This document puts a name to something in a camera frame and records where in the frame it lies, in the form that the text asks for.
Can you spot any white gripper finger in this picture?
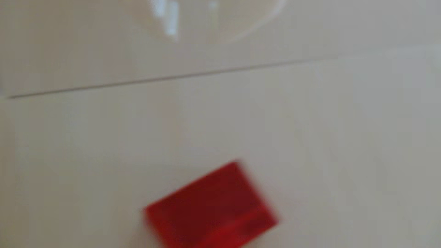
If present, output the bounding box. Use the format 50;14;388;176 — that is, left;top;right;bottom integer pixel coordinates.
138;0;181;43
207;0;288;45

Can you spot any red block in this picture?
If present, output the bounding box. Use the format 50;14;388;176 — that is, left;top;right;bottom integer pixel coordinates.
143;159;280;248

